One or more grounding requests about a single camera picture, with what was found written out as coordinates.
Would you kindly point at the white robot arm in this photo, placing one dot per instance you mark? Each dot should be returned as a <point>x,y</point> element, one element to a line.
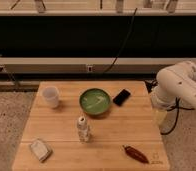
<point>175,81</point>

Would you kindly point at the translucent white plastic cup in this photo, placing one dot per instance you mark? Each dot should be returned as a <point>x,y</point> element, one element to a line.
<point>51,96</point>

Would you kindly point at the green bowl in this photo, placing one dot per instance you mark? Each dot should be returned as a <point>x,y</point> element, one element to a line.
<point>95,101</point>

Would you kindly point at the white wall outlet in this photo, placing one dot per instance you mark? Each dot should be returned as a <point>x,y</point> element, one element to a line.
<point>90,69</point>

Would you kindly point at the white wrapped snack packet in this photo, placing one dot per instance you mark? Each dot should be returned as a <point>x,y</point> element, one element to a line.
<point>40,149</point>

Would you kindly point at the black smartphone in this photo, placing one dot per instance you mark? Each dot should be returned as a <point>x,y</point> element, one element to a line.
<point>121,97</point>

